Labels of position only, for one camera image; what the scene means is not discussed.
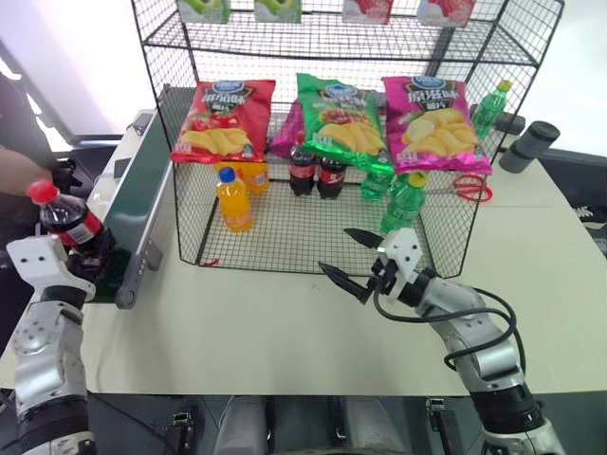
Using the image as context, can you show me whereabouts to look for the clear plastic bottle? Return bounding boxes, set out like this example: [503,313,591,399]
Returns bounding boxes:
[88,170,120,215]

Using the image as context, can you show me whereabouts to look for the red and white carton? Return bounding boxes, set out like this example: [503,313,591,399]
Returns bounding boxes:
[341,0,395,26]
[416,0,477,28]

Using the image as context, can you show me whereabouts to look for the conveyor control box red display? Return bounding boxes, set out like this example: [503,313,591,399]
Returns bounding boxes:
[130,112,154,137]

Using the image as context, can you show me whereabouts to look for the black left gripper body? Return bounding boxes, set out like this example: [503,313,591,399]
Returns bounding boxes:
[64,246,103,286]

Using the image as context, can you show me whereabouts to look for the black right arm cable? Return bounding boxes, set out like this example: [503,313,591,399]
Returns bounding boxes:
[371,282,528,376]

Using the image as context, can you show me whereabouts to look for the red handled scissors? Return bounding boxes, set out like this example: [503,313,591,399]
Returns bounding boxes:
[425,172,495,205]

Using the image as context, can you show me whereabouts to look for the green conveyor belt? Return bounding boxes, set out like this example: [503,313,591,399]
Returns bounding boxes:
[92,83,177,311]

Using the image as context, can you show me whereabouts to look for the person's bare hand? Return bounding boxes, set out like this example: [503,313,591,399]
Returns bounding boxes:
[0,147,54,198]

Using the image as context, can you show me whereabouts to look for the orange soda bottle blue cap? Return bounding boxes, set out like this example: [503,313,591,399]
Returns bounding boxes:
[215,166,253,234]
[235,160,270,196]

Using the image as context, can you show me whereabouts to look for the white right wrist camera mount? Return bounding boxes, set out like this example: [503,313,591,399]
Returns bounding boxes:
[377,227,423,305]

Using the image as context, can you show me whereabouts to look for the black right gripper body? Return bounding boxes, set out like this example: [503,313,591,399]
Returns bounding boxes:
[363,254,400,300]

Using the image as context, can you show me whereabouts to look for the black metal table clamp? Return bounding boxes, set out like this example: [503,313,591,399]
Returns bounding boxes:
[425,396,448,424]
[169,406,196,429]

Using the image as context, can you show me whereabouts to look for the cola bottle with red label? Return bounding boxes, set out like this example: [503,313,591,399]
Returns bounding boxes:
[316,154,348,201]
[287,132,320,198]

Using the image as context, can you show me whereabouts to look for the grey rounded shape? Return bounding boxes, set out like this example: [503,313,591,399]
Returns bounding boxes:
[212,394,267,455]
[339,394,395,455]

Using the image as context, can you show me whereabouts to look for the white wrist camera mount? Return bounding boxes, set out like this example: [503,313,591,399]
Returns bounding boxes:
[5,234,96,300]
[377,227,423,305]

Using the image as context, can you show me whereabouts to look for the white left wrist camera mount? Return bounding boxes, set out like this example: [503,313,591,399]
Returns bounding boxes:
[5,234,96,300]

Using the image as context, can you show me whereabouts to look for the black wire rack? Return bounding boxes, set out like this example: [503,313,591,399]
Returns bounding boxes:
[129,0,566,280]

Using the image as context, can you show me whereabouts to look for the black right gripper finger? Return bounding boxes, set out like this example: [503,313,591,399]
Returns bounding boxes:
[342,227,384,251]
[317,261,371,305]

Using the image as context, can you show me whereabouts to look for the red potato chips bag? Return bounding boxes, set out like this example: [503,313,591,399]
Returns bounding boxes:
[169,78,277,165]

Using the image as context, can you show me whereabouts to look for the black printed mat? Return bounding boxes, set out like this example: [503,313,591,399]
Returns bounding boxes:
[540,146,607,260]

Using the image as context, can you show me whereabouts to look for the green and white carton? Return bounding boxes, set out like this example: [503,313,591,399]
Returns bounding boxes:
[176,0,232,25]
[253,0,304,25]

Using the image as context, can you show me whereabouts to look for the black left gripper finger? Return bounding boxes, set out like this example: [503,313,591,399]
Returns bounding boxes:
[94,226,118,266]

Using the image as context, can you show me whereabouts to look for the green potato chips bag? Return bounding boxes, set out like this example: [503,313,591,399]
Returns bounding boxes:
[295,72,395,174]

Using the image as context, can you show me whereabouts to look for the cola bottle with red cap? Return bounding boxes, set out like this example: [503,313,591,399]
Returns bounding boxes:
[26,181,106,253]

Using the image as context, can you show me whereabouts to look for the magenta potato chips bag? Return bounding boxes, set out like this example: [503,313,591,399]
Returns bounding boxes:
[268,100,305,160]
[381,75,494,176]

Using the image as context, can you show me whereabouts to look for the grey cylindrical roll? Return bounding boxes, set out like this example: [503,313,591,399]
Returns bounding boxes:
[497,120,563,174]

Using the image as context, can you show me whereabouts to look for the green soda bottle yellow cap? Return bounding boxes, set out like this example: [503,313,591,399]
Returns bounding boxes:
[469,79,516,141]
[359,168,395,203]
[379,171,431,234]

